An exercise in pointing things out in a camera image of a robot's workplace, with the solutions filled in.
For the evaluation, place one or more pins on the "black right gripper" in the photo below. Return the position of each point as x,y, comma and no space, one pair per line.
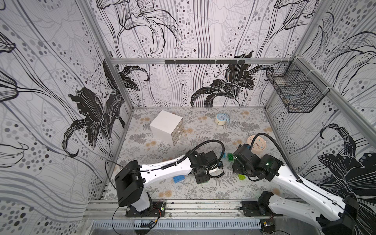
238,166

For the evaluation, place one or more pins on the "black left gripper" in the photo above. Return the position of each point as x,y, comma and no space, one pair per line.
199,179

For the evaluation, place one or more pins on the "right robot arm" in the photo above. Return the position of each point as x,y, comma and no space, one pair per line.
325,211

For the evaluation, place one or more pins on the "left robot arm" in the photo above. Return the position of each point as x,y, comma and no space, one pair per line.
134,177

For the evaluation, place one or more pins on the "dark green lego brick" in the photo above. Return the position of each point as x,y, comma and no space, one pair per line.
230,157

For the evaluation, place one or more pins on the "lime green lego brick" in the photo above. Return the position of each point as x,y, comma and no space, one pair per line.
241,177

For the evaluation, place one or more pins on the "long light blue lego brick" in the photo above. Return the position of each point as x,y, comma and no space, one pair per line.
177,179

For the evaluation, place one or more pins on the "large pink round clock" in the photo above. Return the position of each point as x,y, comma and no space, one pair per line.
259,144

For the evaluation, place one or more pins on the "small blue cream alarm clock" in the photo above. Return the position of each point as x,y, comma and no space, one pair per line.
221,119

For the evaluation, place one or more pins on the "white mini drawer cabinet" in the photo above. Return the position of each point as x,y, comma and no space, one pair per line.
167,127

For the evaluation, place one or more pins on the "black wire wall basket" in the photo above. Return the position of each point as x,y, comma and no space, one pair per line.
295,86

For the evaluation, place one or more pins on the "white slotted cable duct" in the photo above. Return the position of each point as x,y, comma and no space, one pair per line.
180,224

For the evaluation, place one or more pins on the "black wall hook bar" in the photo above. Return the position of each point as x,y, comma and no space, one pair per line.
202,62

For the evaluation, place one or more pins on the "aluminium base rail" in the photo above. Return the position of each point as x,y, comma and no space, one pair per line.
172,209

